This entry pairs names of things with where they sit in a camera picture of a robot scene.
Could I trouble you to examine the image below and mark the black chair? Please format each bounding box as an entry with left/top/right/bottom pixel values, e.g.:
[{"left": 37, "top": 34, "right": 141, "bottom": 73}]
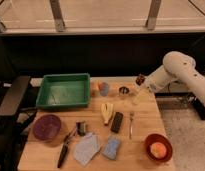
[{"left": 0, "top": 76, "right": 31, "bottom": 171}]

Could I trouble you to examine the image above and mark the blue cup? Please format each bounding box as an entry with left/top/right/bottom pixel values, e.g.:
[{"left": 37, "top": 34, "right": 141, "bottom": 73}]
[{"left": 98, "top": 82, "right": 110, "bottom": 97}]

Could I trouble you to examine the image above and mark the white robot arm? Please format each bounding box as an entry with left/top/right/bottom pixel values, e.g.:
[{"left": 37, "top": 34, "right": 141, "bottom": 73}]
[{"left": 136, "top": 51, "right": 205, "bottom": 107}]

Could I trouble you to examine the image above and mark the green plastic tray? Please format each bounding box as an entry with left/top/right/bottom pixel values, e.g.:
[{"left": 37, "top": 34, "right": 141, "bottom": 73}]
[{"left": 36, "top": 73, "right": 90, "bottom": 110}]

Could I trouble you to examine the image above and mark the yellow banana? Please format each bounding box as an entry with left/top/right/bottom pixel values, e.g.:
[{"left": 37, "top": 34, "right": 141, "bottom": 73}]
[{"left": 101, "top": 103, "right": 114, "bottom": 125}]

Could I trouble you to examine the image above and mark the dark red round object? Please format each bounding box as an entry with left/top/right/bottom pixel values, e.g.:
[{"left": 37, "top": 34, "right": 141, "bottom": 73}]
[{"left": 136, "top": 74, "right": 145, "bottom": 86}]

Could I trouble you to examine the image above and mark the black handled knife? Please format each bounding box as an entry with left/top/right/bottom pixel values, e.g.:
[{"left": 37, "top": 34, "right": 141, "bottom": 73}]
[{"left": 57, "top": 127, "right": 76, "bottom": 168}]

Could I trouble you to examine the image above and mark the small silver metal cup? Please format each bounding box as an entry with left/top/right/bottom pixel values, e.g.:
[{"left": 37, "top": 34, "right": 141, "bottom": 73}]
[{"left": 119, "top": 86, "right": 130, "bottom": 99}]

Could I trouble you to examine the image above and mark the light blue cloth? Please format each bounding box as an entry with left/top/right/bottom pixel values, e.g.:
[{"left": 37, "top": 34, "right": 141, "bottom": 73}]
[{"left": 73, "top": 132, "right": 100, "bottom": 166}]

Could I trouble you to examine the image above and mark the black rectangular block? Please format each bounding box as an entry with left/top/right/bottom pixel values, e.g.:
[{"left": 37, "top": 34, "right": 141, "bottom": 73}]
[{"left": 111, "top": 112, "right": 123, "bottom": 133}]

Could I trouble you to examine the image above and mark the orange fruit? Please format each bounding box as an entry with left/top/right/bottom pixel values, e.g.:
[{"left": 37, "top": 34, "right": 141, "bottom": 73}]
[{"left": 150, "top": 142, "right": 167, "bottom": 159}]

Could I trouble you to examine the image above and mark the silver fork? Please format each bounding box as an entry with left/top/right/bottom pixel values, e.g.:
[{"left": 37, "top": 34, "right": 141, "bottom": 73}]
[{"left": 129, "top": 112, "right": 134, "bottom": 140}]

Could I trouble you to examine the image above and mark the red bowl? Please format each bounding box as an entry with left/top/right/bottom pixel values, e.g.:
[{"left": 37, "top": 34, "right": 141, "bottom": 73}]
[{"left": 144, "top": 134, "right": 173, "bottom": 163}]

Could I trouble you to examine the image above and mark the blue sponge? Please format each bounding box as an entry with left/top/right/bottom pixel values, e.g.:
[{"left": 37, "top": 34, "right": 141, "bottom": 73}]
[{"left": 102, "top": 136, "right": 121, "bottom": 160}]

